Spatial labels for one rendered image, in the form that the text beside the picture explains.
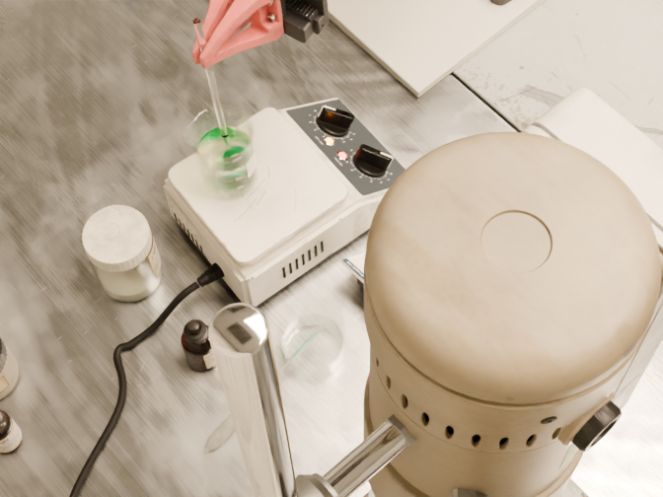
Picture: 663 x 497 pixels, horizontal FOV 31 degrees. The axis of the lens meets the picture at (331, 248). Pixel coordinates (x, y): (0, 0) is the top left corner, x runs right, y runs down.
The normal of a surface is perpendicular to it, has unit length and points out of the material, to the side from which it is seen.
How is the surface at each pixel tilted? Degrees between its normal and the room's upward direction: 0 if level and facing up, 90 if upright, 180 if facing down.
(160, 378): 0
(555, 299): 3
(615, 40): 0
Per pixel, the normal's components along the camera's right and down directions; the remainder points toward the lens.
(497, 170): -0.04, -0.51
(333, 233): 0.61, 0.69
